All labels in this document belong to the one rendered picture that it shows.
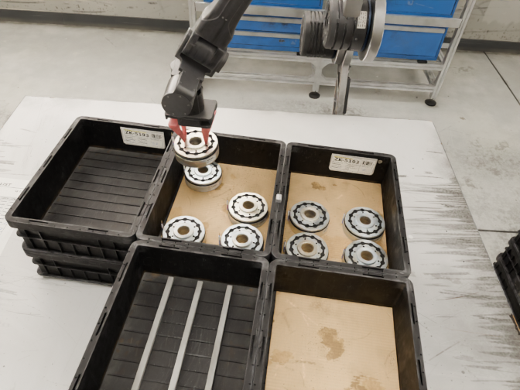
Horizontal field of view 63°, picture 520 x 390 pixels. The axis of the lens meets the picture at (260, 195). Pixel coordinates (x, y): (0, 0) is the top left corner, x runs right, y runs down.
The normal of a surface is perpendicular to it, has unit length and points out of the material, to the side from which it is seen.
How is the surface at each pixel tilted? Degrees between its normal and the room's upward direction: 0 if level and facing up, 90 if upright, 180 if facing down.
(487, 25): 90
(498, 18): 90
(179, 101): 94
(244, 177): 0
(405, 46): 90
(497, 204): 0
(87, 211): 0
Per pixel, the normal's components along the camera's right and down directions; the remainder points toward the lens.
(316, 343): 0.05, -0.69
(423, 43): -0.04, 0.72
